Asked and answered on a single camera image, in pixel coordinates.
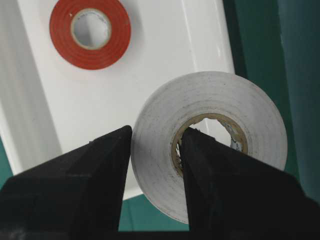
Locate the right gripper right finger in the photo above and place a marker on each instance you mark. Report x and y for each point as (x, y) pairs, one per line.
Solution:
(232, 196)

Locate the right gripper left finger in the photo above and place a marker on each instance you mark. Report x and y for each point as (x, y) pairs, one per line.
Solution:
(75, 196)

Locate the white tape roll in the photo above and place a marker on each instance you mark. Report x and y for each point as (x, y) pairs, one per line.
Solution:
(201, 99)

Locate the red tape roll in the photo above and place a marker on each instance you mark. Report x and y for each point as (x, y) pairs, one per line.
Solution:
(90, 34)

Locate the white plastic tray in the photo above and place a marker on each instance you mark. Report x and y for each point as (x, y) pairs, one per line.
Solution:
(49, 107)

